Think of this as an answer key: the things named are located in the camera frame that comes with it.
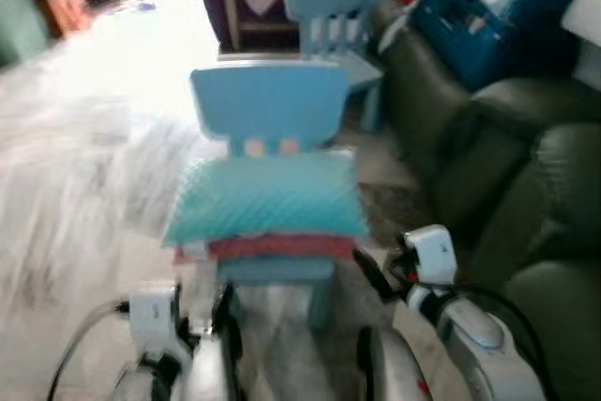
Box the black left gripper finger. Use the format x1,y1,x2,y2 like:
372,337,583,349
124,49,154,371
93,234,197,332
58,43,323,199
210,283,241,347

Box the silver right robot leg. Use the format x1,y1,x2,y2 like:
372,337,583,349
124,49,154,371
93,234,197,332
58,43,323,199
360,326,438,401

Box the dark blue storage box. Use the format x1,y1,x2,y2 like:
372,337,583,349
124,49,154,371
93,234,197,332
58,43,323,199
410,0,583,92

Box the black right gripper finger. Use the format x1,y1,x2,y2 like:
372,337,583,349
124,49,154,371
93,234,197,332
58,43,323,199
354,249,395,304

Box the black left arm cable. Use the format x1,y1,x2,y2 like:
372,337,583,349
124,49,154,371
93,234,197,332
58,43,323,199
47,302,132,401

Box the silver robot leg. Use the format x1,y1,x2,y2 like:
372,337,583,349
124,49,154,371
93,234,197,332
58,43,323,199
178,321,247,401
360,326,438,401

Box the teal quilted pillow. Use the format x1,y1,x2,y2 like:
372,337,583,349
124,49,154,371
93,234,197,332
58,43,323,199
162,149,372,247

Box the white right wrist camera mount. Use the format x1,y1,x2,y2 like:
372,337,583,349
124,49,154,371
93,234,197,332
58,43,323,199
404,224,459,289

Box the dark green leather sofa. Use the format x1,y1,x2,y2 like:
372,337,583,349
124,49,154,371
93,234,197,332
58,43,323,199
376,2,601,401

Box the silver left robot leg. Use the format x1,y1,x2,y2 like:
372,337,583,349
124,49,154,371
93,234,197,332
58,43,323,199
178,321,247,401

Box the purple armchair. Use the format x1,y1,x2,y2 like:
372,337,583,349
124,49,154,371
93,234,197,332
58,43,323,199
191,0,311,54

